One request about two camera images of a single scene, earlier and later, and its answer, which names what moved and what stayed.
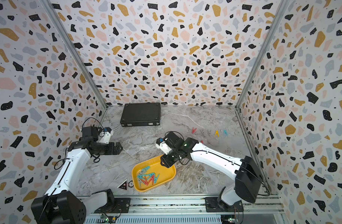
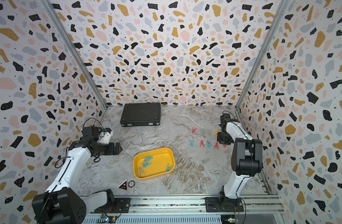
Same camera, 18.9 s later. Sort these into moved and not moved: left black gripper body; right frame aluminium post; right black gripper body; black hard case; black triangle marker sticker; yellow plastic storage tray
Moved: right black gripper body; yellow plastic storage tray
Not moved: left black gripper body; right frame aluminium post; black triangle marker sticker; black hard case
